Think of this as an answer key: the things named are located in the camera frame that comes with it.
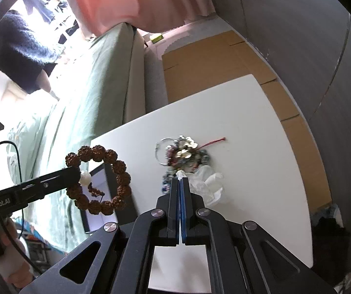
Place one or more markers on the black sleeve forearm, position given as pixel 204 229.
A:
pixel 24 56

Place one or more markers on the pink curtain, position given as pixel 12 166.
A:
pixel 95 17

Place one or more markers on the white bed mattress side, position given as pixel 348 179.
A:
pixel 135 102

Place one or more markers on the gold sequin flower ornament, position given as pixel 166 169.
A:
pixel 182 148

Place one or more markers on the silver ring hoop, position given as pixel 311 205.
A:
pixel 165 151

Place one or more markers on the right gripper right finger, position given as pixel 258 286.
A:
pixel 193 229

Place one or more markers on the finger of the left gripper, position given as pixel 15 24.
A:
pixel 19 196

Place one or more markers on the yellow green small object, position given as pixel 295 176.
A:
pixel 156 38

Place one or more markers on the person's left hand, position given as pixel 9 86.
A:
pixel 14 269

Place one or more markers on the white plastic bag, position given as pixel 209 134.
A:
pixel 207 183

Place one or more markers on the brown cardboard sheet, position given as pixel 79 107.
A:
pixel 230 92

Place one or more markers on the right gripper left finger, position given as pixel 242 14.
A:
pixel 168 234

